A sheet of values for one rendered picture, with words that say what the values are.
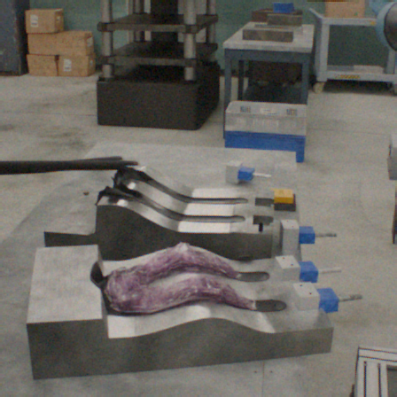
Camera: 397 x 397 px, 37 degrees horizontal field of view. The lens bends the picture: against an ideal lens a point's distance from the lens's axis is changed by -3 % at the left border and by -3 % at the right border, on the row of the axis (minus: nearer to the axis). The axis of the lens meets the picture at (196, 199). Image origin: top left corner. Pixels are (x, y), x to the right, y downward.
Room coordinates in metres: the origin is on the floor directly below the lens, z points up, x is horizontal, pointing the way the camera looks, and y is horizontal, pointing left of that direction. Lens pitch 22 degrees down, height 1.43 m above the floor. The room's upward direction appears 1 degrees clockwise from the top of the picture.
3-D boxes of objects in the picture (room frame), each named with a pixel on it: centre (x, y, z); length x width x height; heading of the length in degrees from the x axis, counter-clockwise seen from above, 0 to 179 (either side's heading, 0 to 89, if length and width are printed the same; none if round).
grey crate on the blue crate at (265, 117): (4.55, -0.53, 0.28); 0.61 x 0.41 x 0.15; 79
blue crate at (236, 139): (4.55, -0.53, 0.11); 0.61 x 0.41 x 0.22; 79
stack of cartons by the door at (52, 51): (7.92, 1.77, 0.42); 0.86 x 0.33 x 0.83; 79
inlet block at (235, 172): (1.70, -0.16, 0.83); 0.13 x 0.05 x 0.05; 69
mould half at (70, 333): (0.94, 0.03, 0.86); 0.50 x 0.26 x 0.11; 100
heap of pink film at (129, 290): (0.95, 0.03, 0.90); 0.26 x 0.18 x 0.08; 100
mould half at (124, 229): (1.31, 0.07, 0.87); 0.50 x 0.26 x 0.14; 83
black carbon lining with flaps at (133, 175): (1.30, 0.06, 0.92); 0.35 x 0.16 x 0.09; 83
